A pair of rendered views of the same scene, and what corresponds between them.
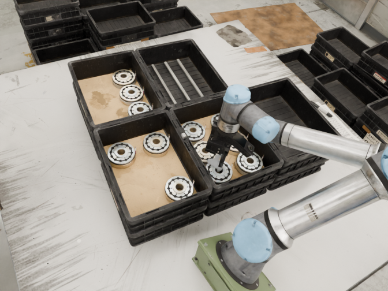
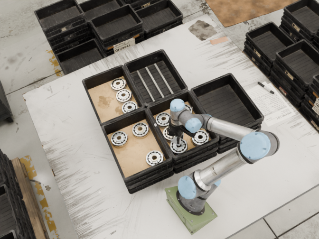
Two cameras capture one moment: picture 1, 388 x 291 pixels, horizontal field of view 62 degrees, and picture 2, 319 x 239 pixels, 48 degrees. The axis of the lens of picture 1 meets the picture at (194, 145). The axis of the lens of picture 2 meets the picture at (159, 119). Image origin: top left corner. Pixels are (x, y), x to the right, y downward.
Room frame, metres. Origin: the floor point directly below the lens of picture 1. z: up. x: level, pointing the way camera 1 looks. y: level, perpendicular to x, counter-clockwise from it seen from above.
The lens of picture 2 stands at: (-0.30, -0.32, 2.73)
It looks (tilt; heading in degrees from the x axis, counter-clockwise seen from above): 57 degrees down; 17
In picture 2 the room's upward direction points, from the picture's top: 9 degrees counter-clockwise
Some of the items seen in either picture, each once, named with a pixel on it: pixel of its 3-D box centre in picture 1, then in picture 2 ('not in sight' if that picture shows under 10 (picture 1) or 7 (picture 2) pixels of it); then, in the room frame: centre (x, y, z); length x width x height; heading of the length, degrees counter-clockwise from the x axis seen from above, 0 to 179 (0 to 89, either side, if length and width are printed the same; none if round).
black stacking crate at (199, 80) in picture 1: (180, 79); (155, 81); (1.14, 0.12, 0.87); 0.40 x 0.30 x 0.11; 34
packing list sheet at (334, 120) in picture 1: (326, 127); (268, 103); (1.18, -0.64, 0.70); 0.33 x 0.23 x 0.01; 38
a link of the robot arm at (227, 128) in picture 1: (228, 122); (177, 118); (0.73, -0.10, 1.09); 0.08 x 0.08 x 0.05
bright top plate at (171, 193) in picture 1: (179, 187); (154, 158); (0.59, 0.02, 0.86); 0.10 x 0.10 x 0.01
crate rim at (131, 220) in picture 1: (150, 160); (135, 142); (0.65, 0.14, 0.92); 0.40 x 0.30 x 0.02; 34
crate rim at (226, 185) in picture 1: (224, 136); (182, 123); (0.81, -0.11, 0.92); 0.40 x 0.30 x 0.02; 34
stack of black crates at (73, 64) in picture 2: (71, 68); (83, 64); (1.74, 0.97, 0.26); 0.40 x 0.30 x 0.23; 128
